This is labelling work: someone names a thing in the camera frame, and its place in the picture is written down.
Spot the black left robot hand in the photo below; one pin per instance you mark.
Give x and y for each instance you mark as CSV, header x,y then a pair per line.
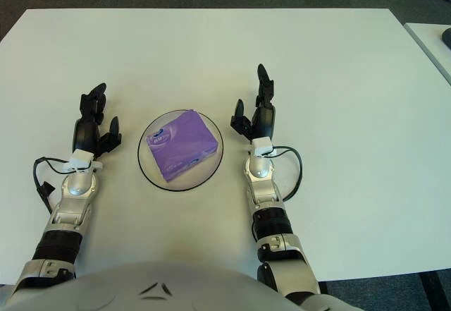
x,y
84,136

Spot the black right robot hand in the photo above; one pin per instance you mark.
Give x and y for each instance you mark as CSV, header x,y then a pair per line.
x,y
262,124

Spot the purple tissue paper pack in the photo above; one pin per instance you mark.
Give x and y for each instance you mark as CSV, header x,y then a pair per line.
x,y
183,138

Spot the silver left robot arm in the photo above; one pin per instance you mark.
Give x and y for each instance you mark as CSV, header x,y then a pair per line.
x,y
68,212

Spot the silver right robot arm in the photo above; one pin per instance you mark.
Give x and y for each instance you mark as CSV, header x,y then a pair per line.
x,y
266,191

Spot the white plate black rim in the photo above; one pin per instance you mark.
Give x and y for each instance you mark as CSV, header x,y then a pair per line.
x,y
211,170

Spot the grey robot torso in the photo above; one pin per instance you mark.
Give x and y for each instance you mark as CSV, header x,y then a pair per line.
x,y
123,286

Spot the white side table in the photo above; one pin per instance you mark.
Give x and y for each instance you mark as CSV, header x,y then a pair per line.
x,y
430,43

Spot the black object on side table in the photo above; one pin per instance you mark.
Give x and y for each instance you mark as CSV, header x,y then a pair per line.
x,y
446,37

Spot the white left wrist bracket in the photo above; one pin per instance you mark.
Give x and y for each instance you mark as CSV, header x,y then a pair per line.
x,y
81,157

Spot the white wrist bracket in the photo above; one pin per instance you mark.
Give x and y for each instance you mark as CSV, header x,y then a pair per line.
x,y
262,146
81,157

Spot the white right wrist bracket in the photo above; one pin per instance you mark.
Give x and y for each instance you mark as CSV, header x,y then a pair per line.
x,y
262,146

